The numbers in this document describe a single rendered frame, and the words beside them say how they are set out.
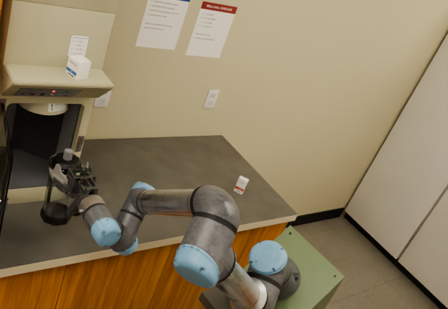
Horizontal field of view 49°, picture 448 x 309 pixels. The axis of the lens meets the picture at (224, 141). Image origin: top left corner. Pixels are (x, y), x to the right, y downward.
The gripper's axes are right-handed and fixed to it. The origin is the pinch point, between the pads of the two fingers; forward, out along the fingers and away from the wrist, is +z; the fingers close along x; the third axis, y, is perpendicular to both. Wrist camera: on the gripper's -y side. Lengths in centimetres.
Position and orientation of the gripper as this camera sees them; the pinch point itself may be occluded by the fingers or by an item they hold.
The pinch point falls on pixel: (66, 169)
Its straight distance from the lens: 169.5
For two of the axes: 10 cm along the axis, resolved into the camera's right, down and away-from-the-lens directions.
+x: -7.8, 0.4, -6.3
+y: 3.2, -8.3, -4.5
